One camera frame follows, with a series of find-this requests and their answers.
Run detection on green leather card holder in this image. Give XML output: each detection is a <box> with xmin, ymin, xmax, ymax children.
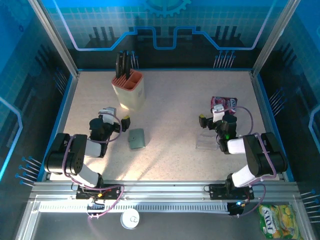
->
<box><xmin>128</xmin><ymin>128</ymin><xmax>146</xmax><ymax>151</ymax></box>

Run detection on clear acrylic card stand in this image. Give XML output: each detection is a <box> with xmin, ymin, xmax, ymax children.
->
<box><xmin>195</xmin><ymin>131</ymin><xmax>219</xmax><ymax>151</ymax></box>

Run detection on beige knife block orange top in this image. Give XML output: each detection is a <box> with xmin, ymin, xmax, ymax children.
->
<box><xmin>111</xmin><ymin>69</ymin><xmax>146</xmax><ymax>111</ymax></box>

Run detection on purple candy bag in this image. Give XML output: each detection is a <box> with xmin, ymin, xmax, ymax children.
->
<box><xmin>210</xmin><ymin>96</ymin><xmax>238</xmax><ymax>116</ymax></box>

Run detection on black controller box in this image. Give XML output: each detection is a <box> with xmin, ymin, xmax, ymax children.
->
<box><xmin>227</xmin><ymin>201</ymin><xmax>247</xmax><ymax>216</ymax></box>

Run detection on white round lid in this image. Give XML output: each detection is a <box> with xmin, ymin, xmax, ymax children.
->
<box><xmin>120</xmin><ymin>209</ymin><xmax>140</xmax><ymax>230</ymax></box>

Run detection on yellow green candy bag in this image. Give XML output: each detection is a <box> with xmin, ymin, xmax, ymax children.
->
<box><xmin>257</xmin><ymin>204</ymin><xmax>301</xmax><ymax>240</ymax></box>

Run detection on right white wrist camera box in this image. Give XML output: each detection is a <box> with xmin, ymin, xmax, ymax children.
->
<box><xmin>211</xmin><ymin>104</ymin><xmax>225</xmax><ymax>123</ymax></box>

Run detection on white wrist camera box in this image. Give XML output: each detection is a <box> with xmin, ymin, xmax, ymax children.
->
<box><xmin>211</xmin><ymin>104</ymin><xmax>225</xmax><ymax>123</ymax></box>
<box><xmin>98</xmin><ymin>106</ymin><xmax>118</xmax><ymax>124</ymax></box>

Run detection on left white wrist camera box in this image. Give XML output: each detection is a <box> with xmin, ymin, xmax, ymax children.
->
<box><xmin>98</xmin><ymin>106</ymin><xmax>118</xmax><ymax>124</ymax></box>

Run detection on aluminium side rail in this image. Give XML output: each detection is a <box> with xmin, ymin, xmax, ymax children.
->
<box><xmin>250</xmin><ymin>72</ymin><xmax>286</xmax><ymax>181</ymax></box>
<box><xmin>47</xmin><ymin>74</ymin><xmax>80</xmax><ymax>181</ymax></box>

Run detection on black knife handle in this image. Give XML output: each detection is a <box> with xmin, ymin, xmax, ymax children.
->
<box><xmin>120</xmin><ymin>50</ymin><xmax>127</xmax><ymax>81</ymax></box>
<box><xmin>115</xmin><ymin>51</ymin><xmax>123</xmax><ymax>78</ymax></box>
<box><xmin>124</xmin><ymin>52</ymin><xmax>132</xmax><ymax>80</ymax></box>

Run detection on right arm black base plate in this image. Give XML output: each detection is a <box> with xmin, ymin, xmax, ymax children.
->
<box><xmin>208</xmin><ymin>183</ymin><xmax>255</xmax><ymax>201</ymax></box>

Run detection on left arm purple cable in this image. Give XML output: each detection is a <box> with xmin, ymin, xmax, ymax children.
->
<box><xmin>61</xmin><ymin>112</ymin><xmax>125</xmax><ymax>221</ymax></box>

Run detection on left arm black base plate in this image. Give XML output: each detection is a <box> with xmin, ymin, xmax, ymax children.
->
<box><xmin>75</xmin><ymin>183</ymin><xmax>123</xmax><ymax>201</ymax></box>

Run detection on aluminium mounting rail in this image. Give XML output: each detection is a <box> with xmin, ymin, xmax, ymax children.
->
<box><xmin>29</xmin><ymin>179</ymin><xmax>301</xmax><ymax>201</ymax></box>

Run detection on white slotted cable duct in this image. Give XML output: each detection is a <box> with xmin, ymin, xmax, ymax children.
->
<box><xmin>38</xmin><ymin>203</ymin><xmax>231</xmax><ymax>213</ymax></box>

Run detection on aluminium frame post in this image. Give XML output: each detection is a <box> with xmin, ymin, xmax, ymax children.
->
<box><xmin>251</xmin><ymin>0</ymin><xmax>302</xmax><ymax>77</ymax></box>
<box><xmin>27</xmin><ymin>0</ymin><xmax>81</xmax><ymax>77</ymax></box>

